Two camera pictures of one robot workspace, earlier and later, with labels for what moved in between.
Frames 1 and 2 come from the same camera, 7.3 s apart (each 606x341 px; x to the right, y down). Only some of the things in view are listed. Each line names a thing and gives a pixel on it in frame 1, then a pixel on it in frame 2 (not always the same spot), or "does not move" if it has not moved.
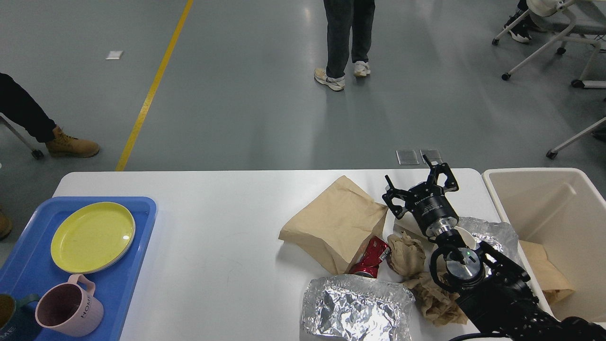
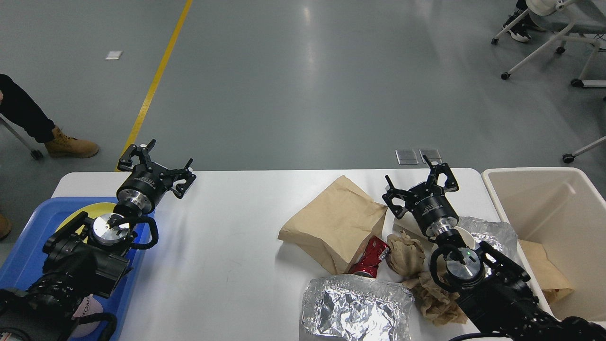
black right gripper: [428, 203] does not move
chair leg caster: [552, 153] -> [568, 158]
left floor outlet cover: [407, 157] does not move
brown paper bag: [342, 223] does not move
